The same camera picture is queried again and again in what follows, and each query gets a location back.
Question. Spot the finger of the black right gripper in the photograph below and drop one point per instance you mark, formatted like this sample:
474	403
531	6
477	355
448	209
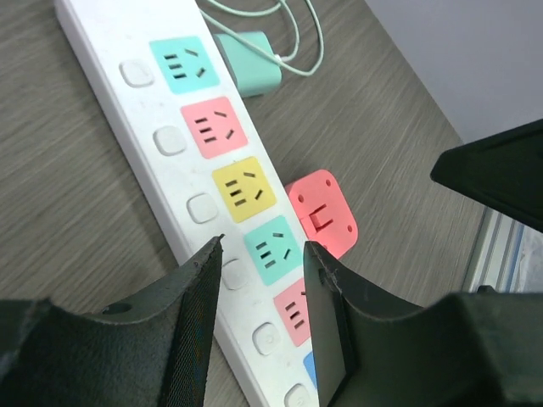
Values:
503	172

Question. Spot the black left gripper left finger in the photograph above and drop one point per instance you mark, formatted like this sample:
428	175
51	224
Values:
149	349

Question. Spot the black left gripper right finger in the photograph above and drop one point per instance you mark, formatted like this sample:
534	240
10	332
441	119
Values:
372	348

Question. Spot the pink small plug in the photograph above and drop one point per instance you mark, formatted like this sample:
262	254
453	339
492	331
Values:
323	212

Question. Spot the teal small charger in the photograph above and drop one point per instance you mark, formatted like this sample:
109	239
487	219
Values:
252	74

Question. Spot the white power strip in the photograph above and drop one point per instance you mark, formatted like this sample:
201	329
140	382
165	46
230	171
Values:
161	82

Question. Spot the aluminium right frame post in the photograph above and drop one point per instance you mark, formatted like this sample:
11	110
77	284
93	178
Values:
507	255

